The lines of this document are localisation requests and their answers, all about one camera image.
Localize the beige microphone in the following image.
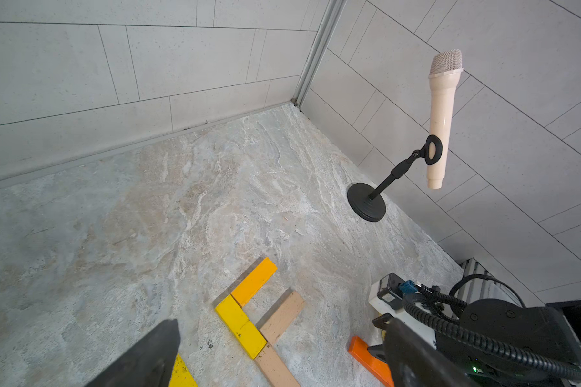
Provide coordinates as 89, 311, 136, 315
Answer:
427, 49, 463, 190

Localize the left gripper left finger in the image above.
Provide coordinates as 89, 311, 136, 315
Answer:
86, 319, 181, 387

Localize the red orange block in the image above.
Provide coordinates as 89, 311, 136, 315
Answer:
348, 336, 395, 387

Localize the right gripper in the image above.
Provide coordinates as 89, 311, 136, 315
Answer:
369, 273, 537, 386

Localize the tan wood block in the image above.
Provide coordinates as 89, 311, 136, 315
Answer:
254, 343, 300, 387
259, 290, 305, 345

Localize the yellow block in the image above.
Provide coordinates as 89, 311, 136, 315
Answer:
169, 354, 198, 387
215, 295, 267, 360

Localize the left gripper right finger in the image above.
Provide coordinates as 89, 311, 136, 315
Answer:
383, 319, 478, 386

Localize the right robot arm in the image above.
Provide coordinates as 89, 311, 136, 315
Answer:
367, 273, 581, 386

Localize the amber orange block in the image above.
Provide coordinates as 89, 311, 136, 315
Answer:
231, 257, 277, 307

